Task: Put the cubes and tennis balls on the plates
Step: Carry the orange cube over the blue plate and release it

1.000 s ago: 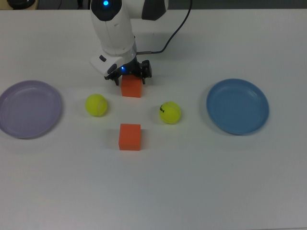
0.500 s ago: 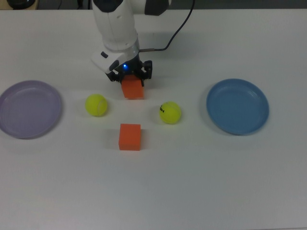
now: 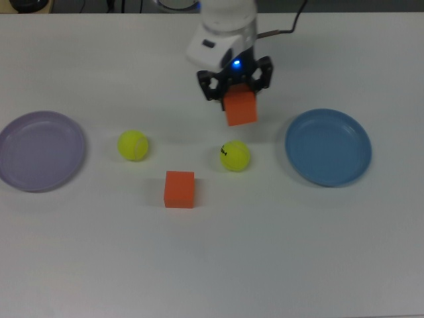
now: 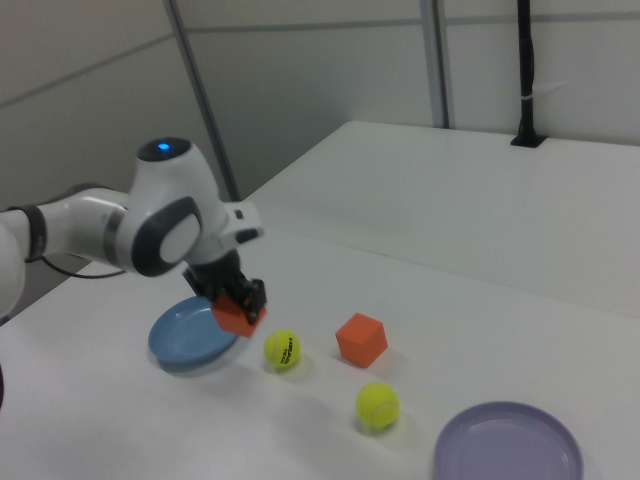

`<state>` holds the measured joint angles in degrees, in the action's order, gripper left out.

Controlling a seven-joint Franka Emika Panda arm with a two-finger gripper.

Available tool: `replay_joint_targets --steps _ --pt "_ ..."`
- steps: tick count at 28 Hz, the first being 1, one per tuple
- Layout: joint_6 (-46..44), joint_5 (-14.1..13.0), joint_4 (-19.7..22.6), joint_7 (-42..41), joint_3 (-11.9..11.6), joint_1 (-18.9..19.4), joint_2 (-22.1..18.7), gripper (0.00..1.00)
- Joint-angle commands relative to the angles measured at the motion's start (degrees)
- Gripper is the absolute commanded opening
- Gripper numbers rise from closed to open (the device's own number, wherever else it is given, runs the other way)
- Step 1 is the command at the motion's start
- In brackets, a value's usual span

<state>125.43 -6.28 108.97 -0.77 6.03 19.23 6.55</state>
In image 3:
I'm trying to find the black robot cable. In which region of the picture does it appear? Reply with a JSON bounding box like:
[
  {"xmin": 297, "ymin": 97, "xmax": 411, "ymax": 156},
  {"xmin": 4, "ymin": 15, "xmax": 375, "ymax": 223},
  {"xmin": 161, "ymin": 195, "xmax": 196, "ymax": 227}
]
[{"xmin": 256, "ymin": 0, "xmax": 309, "ymax": 39}]

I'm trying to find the plain yellow tennis ball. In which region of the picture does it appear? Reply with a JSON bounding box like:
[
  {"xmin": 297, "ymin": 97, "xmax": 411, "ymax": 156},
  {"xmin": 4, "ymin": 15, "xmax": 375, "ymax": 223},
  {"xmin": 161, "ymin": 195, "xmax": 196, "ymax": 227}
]
[{"xmin": 117, "ymin": 129, "xmax": 149, "ymax": 162}]

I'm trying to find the orange foam cube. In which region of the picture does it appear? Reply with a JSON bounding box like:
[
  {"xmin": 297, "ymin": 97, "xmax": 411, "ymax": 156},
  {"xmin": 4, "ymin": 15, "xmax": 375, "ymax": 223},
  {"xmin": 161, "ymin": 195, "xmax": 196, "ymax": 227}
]
[
  {"xmin": 223, "ymin": 84, "xmax": 258, "ymax": 127},
  {"xmin": 164, "ymin": 170, "xmax": 195, "ymax": 209}
]

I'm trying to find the black round object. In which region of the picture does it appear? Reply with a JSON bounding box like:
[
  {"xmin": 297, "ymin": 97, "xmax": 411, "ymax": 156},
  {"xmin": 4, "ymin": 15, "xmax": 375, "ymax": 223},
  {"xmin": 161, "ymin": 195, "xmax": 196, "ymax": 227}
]
[{"xmin": 9, "ymin": 0, "xmax": 54, "ymax": 13}]

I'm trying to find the purple plastic plate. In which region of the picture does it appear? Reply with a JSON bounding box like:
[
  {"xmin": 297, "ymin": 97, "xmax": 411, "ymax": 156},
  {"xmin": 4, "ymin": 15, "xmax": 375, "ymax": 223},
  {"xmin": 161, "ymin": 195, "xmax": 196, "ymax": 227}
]
[{"xmin": 0, "ymin": 110, "xmax": 87, "ymax": 193}]

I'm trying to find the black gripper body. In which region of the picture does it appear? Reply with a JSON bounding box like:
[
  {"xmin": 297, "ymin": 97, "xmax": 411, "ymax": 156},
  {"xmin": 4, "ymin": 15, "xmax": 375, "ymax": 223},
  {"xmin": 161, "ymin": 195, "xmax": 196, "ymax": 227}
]
[{"xmin": 218, "ymin": 46, "xmax": 258, "ymax": 86}]

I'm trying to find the yellow tennis ball black print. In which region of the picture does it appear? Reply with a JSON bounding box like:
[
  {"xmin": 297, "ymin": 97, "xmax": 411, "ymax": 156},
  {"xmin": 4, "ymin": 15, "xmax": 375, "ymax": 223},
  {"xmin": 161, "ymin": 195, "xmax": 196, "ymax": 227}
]
[{"xmin": 219, "ymin": 140, "xmax": 251, "ymax": 172}]

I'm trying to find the blue plastic plate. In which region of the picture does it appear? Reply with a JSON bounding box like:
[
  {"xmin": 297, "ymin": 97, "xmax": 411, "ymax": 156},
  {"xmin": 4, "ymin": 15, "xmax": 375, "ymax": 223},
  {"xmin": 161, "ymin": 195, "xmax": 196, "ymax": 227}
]
[{"xmin": 284, "ymin": 108, "xmax": 372, "ymax": 188}]

